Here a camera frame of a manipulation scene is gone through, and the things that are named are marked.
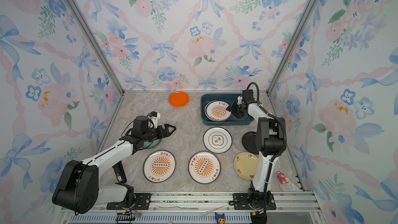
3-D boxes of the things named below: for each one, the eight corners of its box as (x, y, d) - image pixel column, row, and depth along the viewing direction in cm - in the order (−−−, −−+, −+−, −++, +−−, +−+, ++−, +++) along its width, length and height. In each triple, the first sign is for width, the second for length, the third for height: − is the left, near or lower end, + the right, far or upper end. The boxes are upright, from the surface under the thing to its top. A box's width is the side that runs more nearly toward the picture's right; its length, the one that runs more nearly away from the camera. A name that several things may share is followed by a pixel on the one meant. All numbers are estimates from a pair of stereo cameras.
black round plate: (244, 154, 91) (246, 151, 88) (240, 134, 99) (242, 131, 96) (258, 154, 91) (261, 151, 88) (254, 134, 99) (255, 131, 96)
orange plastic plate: (168, 106, 114) (167, 104, 112) (170, 94, 122) (169, 91, 120) (188, 106, 114) (188, 104, 112) (189, 94, 122) (188, 91, 120)
